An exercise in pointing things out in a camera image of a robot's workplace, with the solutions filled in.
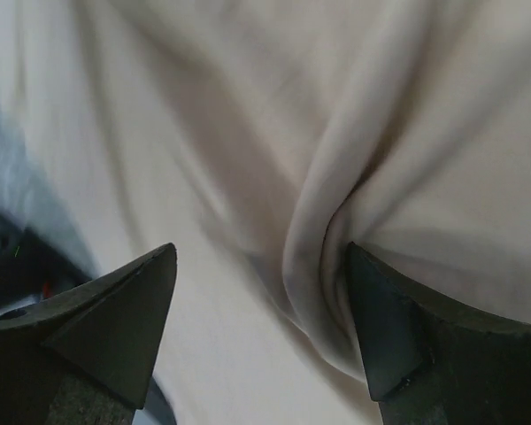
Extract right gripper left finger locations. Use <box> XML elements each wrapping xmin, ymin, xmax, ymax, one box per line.
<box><xmin>0</xmin><ymin>243</ymin><xmax>177</xmax><ymax>424</ymax></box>

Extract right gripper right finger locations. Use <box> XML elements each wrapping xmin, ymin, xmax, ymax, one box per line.
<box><xmin>345</xmin><ymin>244</ymin><xmax>531</xmax><ymax>424</ymax></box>

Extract beige t-shirt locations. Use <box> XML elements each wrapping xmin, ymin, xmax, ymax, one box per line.
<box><xmin>0</xmin><ymin>1</ymin><xmax>531</xmax><ymax>424</ymax></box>

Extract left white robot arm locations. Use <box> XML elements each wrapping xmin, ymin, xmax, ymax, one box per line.
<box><xmin>0</xmin><ymin>213</ymin><xmax>91</xmax><ymax>320</ymax></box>

